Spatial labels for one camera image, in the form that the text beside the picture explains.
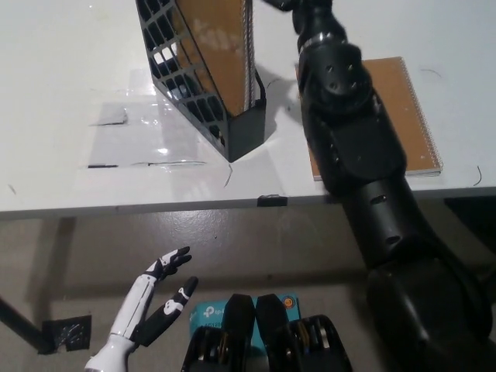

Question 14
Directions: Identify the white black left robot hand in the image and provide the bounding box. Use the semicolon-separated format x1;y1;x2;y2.
84;246;199;372

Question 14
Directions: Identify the teal tp-link box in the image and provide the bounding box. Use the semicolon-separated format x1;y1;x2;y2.
188;294;299;346

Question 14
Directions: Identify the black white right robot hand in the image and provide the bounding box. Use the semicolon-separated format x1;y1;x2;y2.
265;0;348;47

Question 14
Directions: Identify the black lattice book holder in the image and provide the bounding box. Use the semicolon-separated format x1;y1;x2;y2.
135;0;267;163

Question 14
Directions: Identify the small black edge clip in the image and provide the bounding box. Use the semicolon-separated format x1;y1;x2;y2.
257;193;288;207

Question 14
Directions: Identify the black floor foot plate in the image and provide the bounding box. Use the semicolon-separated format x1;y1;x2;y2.
38;314;93;356

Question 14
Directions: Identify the brown spiral notebook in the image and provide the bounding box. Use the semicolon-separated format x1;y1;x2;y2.
309;56;445;182
176;0;251;117
246;0;257;108

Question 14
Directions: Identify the black diagonal table leg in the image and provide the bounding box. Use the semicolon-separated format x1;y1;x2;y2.
0;296;43;352

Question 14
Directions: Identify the transparent plastic sheet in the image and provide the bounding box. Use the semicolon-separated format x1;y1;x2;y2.
79;69;229;170

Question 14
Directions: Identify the robot left black body block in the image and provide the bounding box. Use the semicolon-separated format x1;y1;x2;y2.
180;293;257;372

